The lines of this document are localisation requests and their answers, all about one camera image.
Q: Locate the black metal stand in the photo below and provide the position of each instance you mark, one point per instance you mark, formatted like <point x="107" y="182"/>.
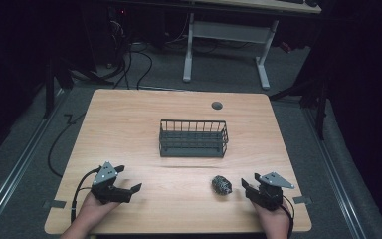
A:
<point x="49" y="89"/>

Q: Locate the grey tape strip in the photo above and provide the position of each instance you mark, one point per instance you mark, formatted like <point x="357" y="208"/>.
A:
<point x="302" y="200"/>
<point x="55" y="203"/>

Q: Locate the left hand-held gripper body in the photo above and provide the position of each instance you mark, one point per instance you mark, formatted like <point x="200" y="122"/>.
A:
<point x="107" y="191"/>

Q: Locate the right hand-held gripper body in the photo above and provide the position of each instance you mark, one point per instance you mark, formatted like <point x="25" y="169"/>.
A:
<point x="269" y="197"/>

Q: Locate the aluminium floor rail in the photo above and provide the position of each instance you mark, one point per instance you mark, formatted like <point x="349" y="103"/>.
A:
<point x="20" y="166"/>
<point x="336" y="176"/>

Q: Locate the person's left hand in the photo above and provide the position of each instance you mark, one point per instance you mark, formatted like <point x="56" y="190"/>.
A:
<point x="94" y="210"/>

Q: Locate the white-framed wooden desk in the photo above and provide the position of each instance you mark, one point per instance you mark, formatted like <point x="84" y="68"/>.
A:
<point x="229" y="31"/>

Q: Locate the person's right hand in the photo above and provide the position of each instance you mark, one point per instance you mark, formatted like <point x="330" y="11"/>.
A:
<point x="275" y="220"/>

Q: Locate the small dark pinecone object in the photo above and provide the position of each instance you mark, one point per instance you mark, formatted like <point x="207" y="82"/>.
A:
<point x="221" y="185"/>

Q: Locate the dark computer tower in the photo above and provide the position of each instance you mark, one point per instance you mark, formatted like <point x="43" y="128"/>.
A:
<point x="119" y="30"/>

